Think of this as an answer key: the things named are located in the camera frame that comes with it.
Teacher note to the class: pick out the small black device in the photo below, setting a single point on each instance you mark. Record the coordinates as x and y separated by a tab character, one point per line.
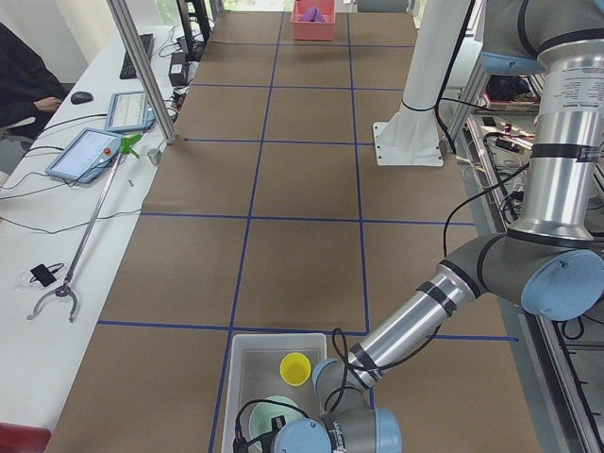
43	275

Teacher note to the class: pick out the seated person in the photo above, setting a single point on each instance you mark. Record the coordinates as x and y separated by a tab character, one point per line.
28	88

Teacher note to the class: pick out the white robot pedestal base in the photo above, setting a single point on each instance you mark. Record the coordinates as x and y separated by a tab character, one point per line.
411	137

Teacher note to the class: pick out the yellow plastic cup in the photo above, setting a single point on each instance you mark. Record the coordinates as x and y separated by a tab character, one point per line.
295	369

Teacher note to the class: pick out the black computer mouse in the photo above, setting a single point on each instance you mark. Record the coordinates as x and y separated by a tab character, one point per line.
81	97

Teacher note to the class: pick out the teach pendant tablet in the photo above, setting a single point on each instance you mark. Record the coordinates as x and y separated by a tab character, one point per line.
129	112
86	156

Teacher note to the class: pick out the black power box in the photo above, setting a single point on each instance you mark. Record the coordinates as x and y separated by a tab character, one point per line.
179	69

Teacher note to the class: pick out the pink plastic tray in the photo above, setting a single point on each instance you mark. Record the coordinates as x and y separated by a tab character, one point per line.
304	31

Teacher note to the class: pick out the clear plastic storage box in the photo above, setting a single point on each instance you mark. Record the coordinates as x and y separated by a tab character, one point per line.
278	377

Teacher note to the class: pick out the long reacher grabber tool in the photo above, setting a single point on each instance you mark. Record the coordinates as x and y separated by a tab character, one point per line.
64	290

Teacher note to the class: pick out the teach pendant tablet near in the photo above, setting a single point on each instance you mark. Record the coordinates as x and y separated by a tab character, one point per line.
86	156

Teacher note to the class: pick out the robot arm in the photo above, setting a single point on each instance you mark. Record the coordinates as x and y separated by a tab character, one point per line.
544	261

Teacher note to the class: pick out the teach pendant tablet far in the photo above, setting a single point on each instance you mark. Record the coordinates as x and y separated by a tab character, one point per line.
129	112

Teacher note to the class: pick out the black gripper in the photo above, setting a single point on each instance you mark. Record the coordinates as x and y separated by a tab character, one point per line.
265	442

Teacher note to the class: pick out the mint green bowl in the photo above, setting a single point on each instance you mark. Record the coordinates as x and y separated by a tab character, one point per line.
261	416

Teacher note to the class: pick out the purple cloth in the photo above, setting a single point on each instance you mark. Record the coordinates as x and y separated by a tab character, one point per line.
312	15

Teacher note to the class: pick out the aluminium frame post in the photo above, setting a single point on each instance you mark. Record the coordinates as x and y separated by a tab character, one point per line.
134	47

